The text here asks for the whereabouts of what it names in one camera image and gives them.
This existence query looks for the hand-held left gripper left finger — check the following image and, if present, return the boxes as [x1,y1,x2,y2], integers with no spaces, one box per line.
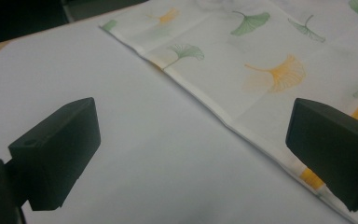
[7,97,102,212]

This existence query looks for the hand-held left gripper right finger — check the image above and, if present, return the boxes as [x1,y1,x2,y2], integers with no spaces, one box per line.
[285,97,358,213]

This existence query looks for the white leaf-print cloth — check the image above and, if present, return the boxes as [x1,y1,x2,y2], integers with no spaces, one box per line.
[98,0,358,224]

